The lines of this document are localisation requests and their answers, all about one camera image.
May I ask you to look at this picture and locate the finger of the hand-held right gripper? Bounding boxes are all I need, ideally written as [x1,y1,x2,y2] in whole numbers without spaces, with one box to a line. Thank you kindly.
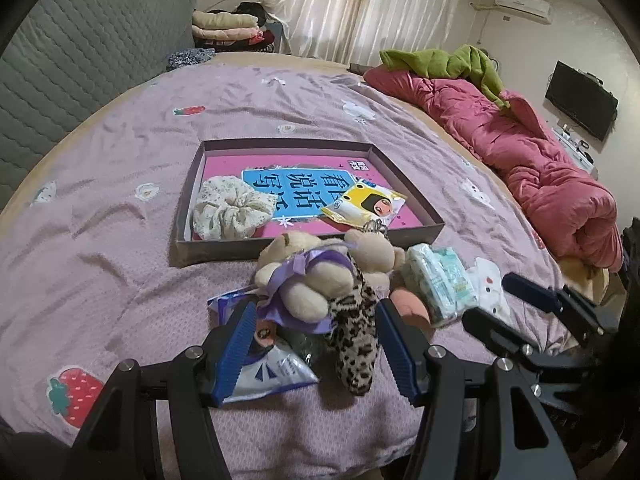
[462,307,601,386]
[502,272,621,346]

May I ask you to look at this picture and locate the purple printed bedsheet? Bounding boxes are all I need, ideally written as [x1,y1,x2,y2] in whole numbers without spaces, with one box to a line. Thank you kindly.
[0,52,601,480]

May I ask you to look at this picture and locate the beige folded blanket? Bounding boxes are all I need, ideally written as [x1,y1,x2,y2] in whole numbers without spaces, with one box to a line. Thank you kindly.
[192,10,259,31]

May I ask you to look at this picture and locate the white power strip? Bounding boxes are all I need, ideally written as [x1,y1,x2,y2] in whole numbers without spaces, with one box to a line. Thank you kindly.
[551,125,597,167]

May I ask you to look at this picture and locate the grey quilted headboard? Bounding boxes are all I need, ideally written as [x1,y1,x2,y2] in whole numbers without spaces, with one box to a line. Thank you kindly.
[0,0,197,211]

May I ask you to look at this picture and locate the blue patterned cloth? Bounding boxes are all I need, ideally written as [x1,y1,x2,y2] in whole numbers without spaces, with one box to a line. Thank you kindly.
[166,48,217,72]

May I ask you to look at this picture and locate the yellow blanket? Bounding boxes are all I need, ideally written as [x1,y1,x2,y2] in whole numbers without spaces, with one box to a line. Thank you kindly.
[559,255,627,307]

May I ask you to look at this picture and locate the pink printed book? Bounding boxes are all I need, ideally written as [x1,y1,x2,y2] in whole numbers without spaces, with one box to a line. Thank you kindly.
[190,154,433,241]

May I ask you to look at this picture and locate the orange makeup sponge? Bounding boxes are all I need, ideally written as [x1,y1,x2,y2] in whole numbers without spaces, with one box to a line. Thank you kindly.
[390,287,432,332]

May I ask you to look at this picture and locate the teddy bear purple dress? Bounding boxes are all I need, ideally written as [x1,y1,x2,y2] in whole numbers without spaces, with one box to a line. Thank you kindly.
[254,232,353,336]

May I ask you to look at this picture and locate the yellow snack packet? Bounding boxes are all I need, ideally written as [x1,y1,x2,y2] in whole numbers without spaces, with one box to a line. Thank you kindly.
[320,182,407,227]

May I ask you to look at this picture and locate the black clothing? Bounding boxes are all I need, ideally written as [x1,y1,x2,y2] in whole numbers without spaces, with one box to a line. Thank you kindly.
[235,2,272,25]

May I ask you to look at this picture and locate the white air conditioner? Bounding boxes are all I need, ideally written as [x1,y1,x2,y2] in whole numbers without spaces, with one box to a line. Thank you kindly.
[495,0,552,24]

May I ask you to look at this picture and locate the pink folded clothes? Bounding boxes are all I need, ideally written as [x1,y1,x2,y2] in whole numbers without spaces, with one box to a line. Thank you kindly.
[194,27,267,47]

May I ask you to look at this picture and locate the floral cream scrunchie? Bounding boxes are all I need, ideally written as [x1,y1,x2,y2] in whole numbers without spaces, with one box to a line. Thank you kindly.
[192,176,278,243]

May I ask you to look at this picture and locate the pink quilt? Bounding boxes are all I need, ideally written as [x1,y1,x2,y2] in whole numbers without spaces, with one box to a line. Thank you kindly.
[363,67,624,273]

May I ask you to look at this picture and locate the green white tissue pack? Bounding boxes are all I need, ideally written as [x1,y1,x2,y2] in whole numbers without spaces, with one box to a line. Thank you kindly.
[406,243,463,306]
[425,255,479,327]

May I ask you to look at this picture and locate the leopard print scrunchie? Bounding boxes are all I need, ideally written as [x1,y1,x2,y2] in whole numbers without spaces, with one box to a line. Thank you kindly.
[325,255,380,396]

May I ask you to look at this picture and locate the white curtain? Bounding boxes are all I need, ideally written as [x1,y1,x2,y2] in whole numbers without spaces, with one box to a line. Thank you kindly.
[262,0,469,68]

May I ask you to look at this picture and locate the black television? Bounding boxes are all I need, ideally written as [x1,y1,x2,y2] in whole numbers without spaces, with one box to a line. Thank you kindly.
[545,61,620,142]

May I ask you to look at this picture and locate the green blanket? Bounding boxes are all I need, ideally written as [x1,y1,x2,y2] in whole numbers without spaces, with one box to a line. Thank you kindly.
[380,44,512,111]

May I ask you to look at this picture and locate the white blue plastic packet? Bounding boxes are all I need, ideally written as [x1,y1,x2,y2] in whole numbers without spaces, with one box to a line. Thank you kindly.
[207,287,321,405]

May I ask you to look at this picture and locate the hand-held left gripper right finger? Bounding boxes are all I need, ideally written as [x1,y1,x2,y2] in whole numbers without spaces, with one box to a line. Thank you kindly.
[375,299,566,480]

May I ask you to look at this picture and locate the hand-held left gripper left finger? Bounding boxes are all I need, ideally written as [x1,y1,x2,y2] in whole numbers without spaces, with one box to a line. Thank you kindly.
[60,297,261,480]

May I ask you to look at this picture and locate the brown cardboard box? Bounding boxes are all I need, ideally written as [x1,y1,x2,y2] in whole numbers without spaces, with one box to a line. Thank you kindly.
[169,139,446,268]

